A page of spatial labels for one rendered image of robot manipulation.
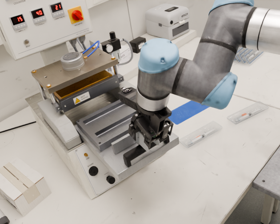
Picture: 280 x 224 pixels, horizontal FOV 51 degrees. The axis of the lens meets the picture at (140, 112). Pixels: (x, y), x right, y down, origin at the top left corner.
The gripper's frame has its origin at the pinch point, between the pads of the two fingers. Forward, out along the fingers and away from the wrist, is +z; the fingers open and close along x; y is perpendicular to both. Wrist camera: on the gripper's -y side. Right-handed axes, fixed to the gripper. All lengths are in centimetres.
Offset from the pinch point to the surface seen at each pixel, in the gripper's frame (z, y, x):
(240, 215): 97, 28, 59
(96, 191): 26.3, -4.4, -14.0
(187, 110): 33, -17, 41
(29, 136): 46, -53, -22
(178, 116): 33, -16, 35
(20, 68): 37, -87, -10
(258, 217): 94, 35, 65
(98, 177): 23.3, -7.3, -11.4
